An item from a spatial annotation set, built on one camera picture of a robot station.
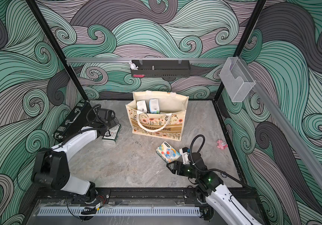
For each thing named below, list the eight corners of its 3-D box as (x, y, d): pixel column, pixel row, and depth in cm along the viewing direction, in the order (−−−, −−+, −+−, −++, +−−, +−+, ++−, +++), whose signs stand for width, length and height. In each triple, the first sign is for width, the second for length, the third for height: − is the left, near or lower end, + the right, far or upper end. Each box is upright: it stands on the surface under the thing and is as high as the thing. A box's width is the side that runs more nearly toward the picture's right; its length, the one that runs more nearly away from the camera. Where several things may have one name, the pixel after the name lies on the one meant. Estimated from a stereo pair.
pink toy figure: (217, 149, 93) (219, 146, 90) (215, 142, 97) (217, 139, 94) (226, 149, 93) (228, 146, 90) (223, 142, 97) (225, 139, 94)
